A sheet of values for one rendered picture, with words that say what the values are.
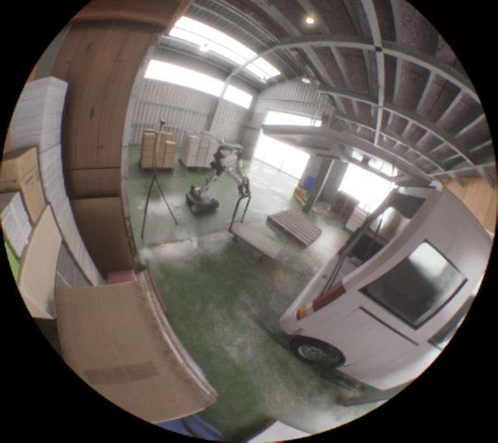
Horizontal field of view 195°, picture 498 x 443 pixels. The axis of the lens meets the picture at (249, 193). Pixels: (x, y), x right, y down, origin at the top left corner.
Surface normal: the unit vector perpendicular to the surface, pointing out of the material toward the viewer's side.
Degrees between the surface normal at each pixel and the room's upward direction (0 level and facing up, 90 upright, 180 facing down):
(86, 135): 90
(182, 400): 0
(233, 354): 0
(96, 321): 0
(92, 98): 90
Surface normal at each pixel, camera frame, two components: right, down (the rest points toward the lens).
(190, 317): 0.29, -0.88
